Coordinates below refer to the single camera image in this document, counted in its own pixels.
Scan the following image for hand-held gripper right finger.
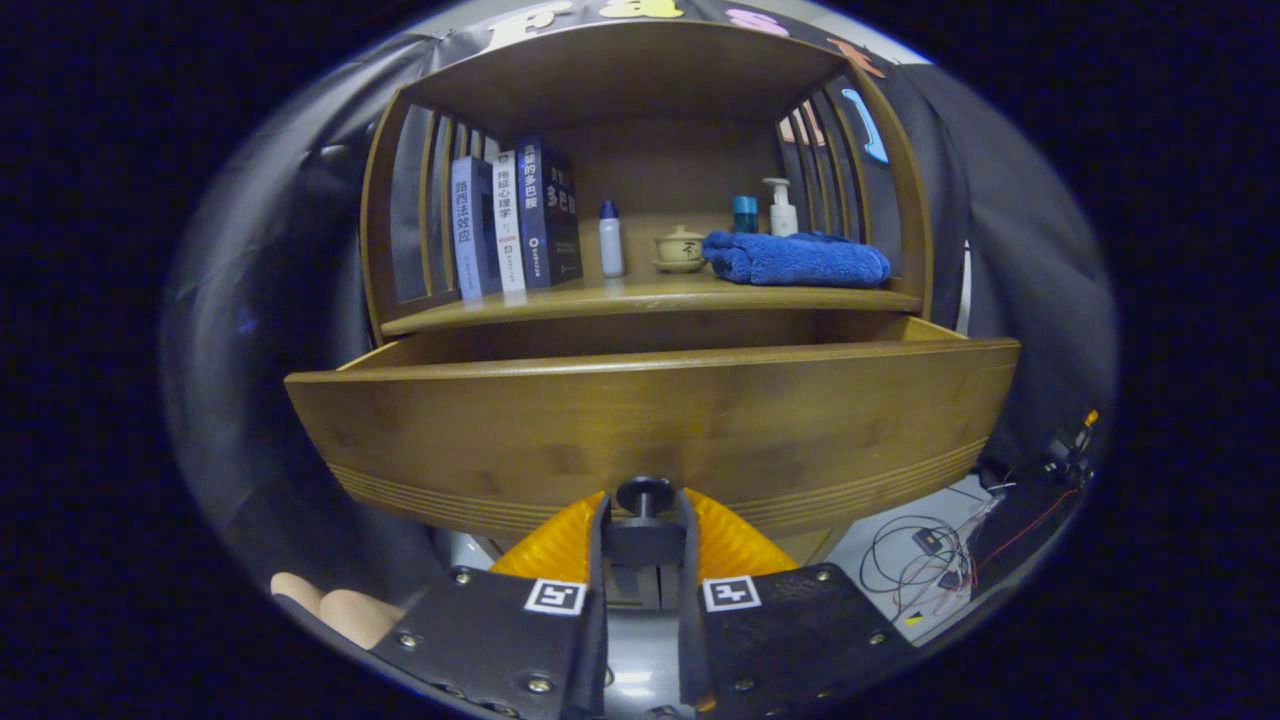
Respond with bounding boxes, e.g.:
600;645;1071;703
678;487;916;716

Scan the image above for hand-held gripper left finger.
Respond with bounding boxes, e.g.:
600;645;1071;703
370;488;611;720

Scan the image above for black drawer knob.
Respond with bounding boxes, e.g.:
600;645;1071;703
600;476;691;566

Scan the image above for wooden drawer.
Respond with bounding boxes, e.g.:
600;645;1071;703
283;315;1023;546

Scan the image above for wooden countertop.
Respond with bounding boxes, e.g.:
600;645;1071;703
380;270;923;337

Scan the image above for wooden cabinet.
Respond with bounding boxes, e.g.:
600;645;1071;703
358;20;936;611

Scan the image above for beige lidded teacup with saucer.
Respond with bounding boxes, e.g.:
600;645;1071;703
652;225;707;274

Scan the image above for blue folded towel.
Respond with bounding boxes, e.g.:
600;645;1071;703
702;230;892;289

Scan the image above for white bottle with blue cap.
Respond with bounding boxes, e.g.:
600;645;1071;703
598;200;625;278

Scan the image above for dark blue book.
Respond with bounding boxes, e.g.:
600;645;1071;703
515;135;584;290

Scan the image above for white book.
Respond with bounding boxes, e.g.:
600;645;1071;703
492;150;528;294

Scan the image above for light blue book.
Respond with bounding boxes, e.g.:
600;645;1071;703
450;155;503;301

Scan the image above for white pump bottle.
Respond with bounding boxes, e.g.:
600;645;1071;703
762;178;799;238

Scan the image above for black and orange tool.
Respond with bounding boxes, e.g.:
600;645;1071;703
1040;408;1101;486

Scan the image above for thin floor cables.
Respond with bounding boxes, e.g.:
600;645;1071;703
860;470;1086;626

